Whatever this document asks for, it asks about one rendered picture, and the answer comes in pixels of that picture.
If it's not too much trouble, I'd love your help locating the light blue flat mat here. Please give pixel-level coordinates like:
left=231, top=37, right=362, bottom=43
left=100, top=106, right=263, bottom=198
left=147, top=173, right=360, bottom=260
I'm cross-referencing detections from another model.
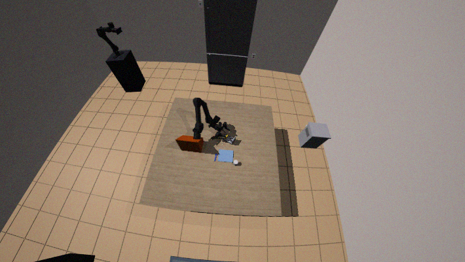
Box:
left=218, top=149, right=233, bottom=163

